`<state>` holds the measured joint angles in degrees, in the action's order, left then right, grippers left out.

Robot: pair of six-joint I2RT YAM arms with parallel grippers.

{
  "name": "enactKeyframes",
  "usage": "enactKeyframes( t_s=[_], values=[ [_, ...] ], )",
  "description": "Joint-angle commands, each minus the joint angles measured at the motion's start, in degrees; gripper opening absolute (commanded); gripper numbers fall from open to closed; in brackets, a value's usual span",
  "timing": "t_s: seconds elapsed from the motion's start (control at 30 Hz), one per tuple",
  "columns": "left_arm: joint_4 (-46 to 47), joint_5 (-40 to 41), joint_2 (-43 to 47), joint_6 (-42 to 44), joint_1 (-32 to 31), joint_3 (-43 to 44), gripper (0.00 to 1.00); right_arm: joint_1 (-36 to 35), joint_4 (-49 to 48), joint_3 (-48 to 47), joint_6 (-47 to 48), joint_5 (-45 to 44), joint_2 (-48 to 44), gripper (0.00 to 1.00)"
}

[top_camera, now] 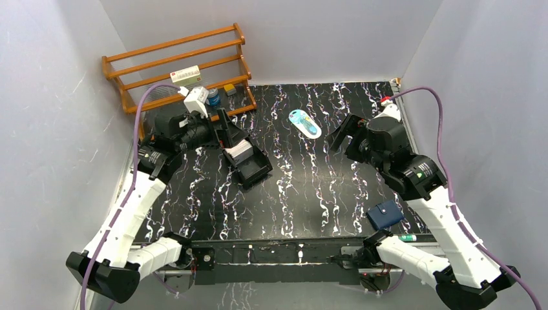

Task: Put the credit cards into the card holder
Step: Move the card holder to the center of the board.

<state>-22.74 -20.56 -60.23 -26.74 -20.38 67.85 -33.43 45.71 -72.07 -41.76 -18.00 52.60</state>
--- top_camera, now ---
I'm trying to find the white green small box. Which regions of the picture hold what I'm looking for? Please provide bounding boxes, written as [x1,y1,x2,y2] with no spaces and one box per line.
[169,65,202,88]

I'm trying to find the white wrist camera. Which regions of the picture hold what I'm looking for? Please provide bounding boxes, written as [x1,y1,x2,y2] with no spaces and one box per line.
[377,97,401,122]
[178,86,209,118]

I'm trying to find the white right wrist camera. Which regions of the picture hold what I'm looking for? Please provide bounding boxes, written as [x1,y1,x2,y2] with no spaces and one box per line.
[377,97,401,122]

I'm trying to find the yellow grey small block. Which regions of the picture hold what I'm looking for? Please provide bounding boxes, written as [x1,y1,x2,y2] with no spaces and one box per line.
[223,83,237,96]

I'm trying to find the blue leather card holder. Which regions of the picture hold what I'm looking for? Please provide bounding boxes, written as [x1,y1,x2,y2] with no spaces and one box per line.
[366,200,405,231]

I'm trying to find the orange wooden shelf rack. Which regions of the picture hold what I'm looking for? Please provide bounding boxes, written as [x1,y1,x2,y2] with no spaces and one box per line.
[101,23,257,116]

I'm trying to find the teal oval blister pack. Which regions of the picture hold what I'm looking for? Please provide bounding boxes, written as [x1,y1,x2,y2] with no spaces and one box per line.
[288,109,322,140]

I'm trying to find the white card stack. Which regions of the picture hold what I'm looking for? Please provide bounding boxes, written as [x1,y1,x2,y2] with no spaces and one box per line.
[225,139,254,164]

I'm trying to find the black card box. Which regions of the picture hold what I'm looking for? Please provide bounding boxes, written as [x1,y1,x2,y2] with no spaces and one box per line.
[220,135,273,190]

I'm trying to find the green white marker pen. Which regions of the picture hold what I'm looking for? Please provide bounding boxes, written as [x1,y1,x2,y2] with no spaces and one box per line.
[397,234,417,242]

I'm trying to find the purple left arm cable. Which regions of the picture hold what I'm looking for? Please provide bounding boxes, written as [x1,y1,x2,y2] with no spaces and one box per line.
[79,83,182,310]

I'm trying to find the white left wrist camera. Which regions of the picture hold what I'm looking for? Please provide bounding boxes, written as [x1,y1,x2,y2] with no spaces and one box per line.
[178,86,209,118]

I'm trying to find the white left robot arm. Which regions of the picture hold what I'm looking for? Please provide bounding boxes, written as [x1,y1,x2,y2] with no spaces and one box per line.
[66,109,248,309]

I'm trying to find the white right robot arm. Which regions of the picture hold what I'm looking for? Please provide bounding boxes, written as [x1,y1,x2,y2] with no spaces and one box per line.
[328,114,520,309]

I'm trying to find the blue round tin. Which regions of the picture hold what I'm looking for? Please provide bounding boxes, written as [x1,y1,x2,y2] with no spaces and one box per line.
[207,88,221,107]

